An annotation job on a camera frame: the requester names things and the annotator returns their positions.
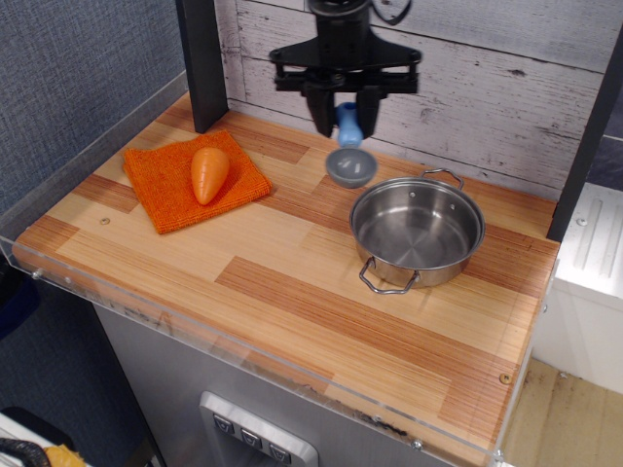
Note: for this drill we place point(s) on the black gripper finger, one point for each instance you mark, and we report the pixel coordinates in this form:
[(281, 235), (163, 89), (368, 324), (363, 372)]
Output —
[(367, 106), (321, 103)]

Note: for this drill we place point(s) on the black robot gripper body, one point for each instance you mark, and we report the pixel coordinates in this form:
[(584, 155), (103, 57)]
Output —
[(346, 56)]

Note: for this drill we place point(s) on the blue grey toy scoop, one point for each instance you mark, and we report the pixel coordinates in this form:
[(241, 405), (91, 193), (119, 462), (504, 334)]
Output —
[(350, 166)]

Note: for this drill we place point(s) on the stainless steel pot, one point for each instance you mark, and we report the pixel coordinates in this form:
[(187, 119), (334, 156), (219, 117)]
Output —
[(415, 231)]

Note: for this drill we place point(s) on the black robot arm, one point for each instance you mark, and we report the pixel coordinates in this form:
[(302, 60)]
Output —
[(340, 12)]

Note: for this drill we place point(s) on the orange plastic carrot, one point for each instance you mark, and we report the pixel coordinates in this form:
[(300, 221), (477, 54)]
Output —
[(209, 171)]

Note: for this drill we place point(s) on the orange woven cloth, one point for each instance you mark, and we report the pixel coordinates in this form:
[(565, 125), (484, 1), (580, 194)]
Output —
[(184, 183)]

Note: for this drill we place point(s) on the clear acrylic guard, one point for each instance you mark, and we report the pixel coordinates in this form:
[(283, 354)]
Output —
[(274, 286)]

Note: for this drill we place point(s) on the grey toy fridge cabinet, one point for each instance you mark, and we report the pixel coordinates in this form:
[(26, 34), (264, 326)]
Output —
[(204, 384)]

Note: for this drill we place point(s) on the white aluminium side block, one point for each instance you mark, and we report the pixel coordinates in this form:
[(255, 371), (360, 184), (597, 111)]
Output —
[(579, 331)]

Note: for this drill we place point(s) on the silver dispenser button panel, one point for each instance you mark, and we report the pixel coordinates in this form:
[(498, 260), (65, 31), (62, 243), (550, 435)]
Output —
[(256, 432)]

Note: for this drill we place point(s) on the dark left vertical post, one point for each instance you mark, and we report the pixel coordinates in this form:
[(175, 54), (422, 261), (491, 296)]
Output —
[(200, 41)]

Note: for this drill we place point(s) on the dark vertical post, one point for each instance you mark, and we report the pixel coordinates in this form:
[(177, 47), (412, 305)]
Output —
[(200, 41), (589, 144)]

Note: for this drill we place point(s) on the dark right vertical post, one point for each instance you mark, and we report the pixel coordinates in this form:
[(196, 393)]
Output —
[(589, 144)]

